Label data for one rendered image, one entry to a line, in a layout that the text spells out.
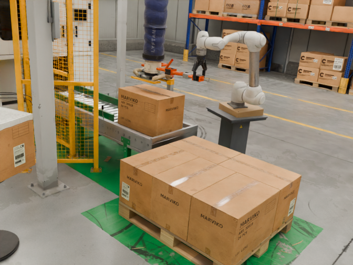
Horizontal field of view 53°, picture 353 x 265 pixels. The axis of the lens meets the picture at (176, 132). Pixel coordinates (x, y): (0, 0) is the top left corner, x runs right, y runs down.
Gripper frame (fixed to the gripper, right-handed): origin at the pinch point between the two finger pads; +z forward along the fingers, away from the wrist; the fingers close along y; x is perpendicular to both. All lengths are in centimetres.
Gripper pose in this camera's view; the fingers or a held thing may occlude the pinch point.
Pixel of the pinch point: (198, 77)
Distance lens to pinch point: 337.4
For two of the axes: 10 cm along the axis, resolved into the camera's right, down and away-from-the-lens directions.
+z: -0.7, 9.4, 3.3
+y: -6.7, 2.0, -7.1
